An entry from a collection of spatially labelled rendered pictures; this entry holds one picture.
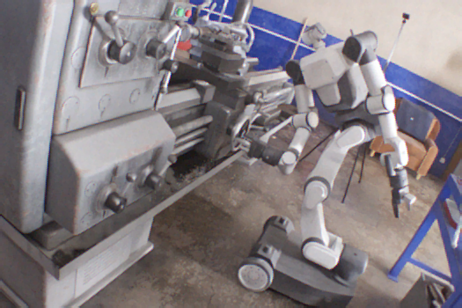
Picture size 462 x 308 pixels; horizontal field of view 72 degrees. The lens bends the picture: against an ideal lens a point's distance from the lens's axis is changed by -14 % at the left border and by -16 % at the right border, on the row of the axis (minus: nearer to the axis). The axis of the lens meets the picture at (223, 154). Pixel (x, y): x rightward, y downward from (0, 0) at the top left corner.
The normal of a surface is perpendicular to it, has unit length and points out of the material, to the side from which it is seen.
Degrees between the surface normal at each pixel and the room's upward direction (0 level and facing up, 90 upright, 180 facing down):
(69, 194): 90
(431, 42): 90
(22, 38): 90
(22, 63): 90
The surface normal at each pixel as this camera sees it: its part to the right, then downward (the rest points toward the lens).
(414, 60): -0.41, 0.25
